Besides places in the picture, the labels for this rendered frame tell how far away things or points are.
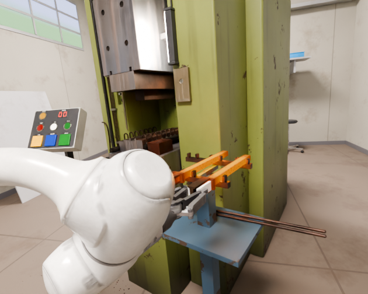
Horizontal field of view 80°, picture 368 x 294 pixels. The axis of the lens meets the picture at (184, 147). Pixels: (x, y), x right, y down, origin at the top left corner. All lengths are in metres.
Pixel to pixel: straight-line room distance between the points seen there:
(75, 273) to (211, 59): 0.99
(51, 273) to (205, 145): 0.93
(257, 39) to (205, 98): 0.56
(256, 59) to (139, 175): 1.33
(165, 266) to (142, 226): 1.18
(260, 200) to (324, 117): 4.02
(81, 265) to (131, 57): 1.04
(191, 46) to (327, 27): 4.54
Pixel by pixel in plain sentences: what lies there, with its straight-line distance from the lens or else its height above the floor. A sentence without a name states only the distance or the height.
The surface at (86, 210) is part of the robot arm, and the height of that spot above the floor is 1.08.
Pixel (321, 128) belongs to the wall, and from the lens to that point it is 5.51.
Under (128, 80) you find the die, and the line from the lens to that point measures 1.28.
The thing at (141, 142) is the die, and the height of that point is 0.98.
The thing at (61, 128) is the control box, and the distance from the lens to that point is 1.63.
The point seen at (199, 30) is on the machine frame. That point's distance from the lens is 1.19.
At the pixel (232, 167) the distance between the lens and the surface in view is 0.80.
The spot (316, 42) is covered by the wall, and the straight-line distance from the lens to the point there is 5.47.
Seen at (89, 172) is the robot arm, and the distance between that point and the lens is 0.30.
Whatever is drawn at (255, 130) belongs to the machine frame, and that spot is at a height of 0.96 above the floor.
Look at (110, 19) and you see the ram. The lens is 1.40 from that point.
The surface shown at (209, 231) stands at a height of 0.68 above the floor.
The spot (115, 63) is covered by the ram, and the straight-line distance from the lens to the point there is 1.35.
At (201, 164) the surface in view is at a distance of 0.85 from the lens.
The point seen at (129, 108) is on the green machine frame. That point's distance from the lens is 1.55.
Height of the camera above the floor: 1.20
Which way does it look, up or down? 12 degrees down
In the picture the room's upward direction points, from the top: 5 degrees counter-clockwise
